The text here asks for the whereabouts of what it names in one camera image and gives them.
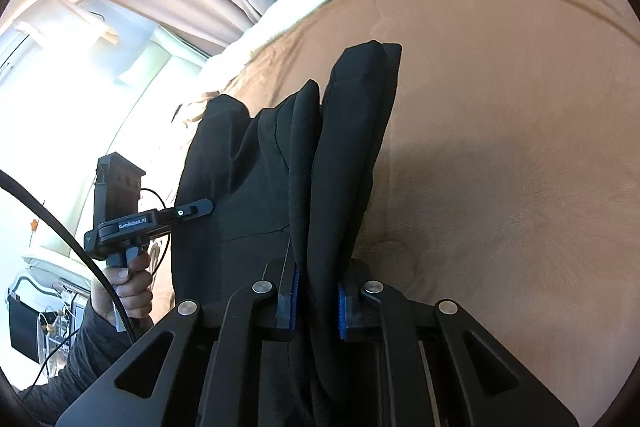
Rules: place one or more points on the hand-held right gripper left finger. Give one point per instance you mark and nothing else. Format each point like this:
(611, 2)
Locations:
(295, 302)

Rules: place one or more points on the brown bed sheet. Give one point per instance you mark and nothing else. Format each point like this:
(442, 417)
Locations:
(500, 107)

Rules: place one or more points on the black fabric bin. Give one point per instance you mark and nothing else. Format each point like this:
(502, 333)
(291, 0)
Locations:
(25, 327)

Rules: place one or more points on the person's left hand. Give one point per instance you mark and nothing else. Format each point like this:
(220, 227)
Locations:
(135, 292)

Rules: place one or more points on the white cart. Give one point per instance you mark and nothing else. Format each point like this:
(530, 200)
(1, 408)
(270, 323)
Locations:
(60, 277)

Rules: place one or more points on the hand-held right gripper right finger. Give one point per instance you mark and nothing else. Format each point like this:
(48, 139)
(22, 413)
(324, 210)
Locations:
(342, 312)

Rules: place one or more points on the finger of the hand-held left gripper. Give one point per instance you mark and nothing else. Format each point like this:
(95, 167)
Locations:
(192, 209)

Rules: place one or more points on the person's left forearm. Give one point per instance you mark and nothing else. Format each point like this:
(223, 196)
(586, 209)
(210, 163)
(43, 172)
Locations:
(85, 357)

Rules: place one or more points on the black shirt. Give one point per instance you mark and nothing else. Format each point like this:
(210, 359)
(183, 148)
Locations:
(340, 157)

